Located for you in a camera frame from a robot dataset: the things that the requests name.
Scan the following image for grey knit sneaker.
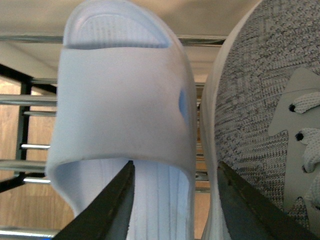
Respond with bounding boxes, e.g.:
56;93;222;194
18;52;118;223
200;0;320;240

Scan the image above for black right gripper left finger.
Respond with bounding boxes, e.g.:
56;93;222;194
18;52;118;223
54;160;135;240

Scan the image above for black metal shoe rack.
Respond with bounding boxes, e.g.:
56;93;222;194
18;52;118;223
0;34;227;240

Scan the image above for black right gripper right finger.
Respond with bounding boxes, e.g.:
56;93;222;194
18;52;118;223
217;161;318;240

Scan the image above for light blue slide sandal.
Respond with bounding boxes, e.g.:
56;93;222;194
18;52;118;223
46;0;197;240

